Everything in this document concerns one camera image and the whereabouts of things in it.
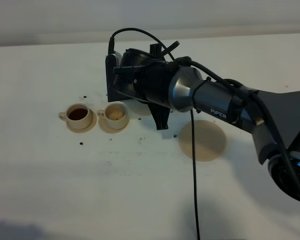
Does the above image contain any beige ceramic teapot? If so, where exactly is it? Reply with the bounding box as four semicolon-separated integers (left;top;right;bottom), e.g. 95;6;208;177
123;99;151;116

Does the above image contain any beige teacup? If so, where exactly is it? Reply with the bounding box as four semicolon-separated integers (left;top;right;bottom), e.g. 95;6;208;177
58;103;93;122
96;103;129;129

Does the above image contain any black camera cable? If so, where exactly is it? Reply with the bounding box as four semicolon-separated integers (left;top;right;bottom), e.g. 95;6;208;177
107;27;300;240

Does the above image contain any left beige teacup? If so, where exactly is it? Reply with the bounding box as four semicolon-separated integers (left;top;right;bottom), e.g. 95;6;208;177
58;103;93;122

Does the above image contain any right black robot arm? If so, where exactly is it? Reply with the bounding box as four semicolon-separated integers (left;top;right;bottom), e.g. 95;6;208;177
112;48;300;201

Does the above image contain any beige teapot saucer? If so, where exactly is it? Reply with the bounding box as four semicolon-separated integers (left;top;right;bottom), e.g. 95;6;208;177
177;120;227;162

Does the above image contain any left teacup saucer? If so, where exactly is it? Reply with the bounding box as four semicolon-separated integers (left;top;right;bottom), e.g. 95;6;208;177
66;115;97;134

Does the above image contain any teacup saucer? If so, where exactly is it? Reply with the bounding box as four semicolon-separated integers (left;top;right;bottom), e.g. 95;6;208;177
98;117;130;134
66;115;97;134

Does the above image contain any right teacup saucer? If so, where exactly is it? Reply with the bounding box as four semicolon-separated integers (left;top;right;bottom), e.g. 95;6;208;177
98;117;130;134

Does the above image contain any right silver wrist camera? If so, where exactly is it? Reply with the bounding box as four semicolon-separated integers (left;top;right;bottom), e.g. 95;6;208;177
105;51;129;103

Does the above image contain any right beige teacup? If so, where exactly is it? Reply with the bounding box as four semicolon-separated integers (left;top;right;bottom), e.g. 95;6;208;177
96;103;129;129

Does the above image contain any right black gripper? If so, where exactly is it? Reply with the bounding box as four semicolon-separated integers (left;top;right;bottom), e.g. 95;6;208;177
113;43;175;131

